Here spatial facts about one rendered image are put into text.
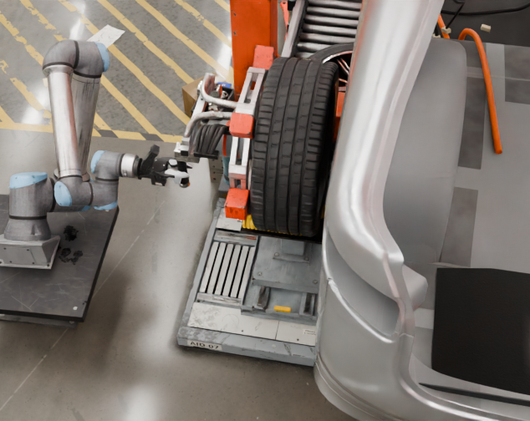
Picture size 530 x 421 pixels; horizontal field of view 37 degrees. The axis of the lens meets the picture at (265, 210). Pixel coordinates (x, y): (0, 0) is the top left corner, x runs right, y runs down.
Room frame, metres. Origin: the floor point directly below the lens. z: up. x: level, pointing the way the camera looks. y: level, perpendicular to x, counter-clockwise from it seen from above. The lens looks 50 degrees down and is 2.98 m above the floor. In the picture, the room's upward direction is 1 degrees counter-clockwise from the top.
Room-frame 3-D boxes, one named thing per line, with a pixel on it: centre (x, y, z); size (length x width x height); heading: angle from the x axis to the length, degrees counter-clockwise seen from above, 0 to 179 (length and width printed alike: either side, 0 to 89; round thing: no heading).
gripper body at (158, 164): (2.02, 0.42, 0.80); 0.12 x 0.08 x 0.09; 79
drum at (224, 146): (2.13, 0.11, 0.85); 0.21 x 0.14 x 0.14; 79
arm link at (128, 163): (2.03, 0.50, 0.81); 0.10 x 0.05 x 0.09; 169
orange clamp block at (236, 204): (1.80, 0.10, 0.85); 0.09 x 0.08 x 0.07; 169
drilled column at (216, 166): (2.72, 0.22, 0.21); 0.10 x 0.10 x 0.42; 79
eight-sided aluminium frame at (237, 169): (2.11, 0.04, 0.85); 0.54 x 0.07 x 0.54; 169
